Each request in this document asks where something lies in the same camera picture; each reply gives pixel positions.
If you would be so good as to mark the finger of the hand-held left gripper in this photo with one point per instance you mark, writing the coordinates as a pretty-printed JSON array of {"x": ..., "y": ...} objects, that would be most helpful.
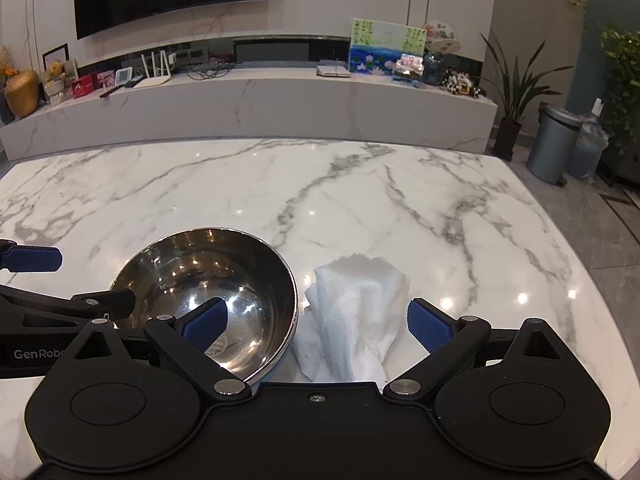
[
  {"x": 35, "y": 259},
  {"x": 50, "y": 305}
]

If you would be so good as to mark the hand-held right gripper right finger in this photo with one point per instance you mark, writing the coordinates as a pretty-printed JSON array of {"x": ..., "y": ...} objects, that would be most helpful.
[{"x": 430, "y": 327}]

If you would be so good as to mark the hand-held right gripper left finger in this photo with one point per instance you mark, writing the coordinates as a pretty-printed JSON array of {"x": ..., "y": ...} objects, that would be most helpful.
[{"x": 205, "y": 327}]

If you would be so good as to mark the steel bowl with blue outside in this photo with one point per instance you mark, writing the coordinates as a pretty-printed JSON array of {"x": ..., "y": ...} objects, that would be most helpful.
[{"x": 240, "y": 270}]

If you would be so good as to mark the white cloth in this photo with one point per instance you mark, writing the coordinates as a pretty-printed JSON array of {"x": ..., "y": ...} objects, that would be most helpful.
[{"x": 350, "y": 305}]

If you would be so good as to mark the golden vase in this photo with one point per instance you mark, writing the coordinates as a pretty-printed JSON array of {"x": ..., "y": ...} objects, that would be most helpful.
[{"x": 22, "y": 92}]

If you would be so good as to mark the teddy bear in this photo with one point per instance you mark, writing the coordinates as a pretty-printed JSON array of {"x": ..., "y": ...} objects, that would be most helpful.
[{"x": 55, "y": 82}]

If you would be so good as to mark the red box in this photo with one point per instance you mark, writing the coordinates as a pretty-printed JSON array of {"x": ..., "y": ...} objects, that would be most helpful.
[{"x": 83, "y": 86}]

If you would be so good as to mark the dark stick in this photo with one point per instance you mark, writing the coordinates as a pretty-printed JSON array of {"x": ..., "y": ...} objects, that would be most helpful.
[{"x": 111, "y": 92}]

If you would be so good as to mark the pink card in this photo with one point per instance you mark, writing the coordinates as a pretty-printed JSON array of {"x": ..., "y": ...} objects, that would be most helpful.
[{"x": 106, "y": 79}]

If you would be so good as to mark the dried flowers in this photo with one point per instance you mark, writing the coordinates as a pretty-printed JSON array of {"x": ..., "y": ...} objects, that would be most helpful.
[{"x": 7, "y": 62}]

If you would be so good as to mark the small white display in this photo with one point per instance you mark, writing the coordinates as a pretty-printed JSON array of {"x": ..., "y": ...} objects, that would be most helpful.
[{"x": 124, "y": 76}]

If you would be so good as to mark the long-leaf potted plant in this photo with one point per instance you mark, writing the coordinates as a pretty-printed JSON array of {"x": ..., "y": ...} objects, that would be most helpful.
[{"x": 506, "y": 137}]

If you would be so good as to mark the white router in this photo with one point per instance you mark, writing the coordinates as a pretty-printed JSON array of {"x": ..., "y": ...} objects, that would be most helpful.
[{"x": 155, "y": 81}]

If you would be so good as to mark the grey trash can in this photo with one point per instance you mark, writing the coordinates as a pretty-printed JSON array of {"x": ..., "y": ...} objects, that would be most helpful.
[{"x": 550, "y": 145}]

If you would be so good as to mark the white marble television console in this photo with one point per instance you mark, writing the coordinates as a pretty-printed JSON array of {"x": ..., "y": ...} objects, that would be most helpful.
[{"x": 300, "y": 105}]

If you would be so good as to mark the clear water jug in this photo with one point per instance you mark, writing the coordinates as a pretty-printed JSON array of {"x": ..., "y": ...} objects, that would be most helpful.
[{"x": 592, "y": 147}]

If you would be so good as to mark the small figurines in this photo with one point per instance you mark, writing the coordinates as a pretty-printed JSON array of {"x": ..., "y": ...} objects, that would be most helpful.
[{"x": 462, "y": 84}]

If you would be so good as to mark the power strip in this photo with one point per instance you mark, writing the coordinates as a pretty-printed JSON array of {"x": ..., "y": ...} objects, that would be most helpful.
[{"x": 187, "y": 55}]

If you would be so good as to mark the dark glass jar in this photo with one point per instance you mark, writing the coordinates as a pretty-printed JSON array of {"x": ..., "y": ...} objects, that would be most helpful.
[{"x": 434, "y": 67}]

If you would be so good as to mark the glowing crystal box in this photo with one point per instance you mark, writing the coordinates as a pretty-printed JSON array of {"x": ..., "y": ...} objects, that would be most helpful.
[{"x": 409, "y": 67}]

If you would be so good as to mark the lotus pond painting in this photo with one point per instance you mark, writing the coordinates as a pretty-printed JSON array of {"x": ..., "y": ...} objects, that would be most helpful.
[{"x": 380, "y": 50}]

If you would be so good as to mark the black media box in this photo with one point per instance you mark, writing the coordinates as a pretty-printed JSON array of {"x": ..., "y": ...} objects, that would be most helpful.
[{"x": 272, "y": 50}]

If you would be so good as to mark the round paper fan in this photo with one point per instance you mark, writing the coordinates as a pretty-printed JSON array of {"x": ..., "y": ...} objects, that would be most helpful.
[{"x": 441, "y": 35}]

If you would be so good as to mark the bushy leafy plant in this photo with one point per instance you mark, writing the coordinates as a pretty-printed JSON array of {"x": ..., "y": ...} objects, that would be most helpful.
[{"x": 622, "y": 85}]

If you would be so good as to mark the thin black picture frame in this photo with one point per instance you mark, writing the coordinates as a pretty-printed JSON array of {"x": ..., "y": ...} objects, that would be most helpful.
[{"x": 56, "y": 52}]

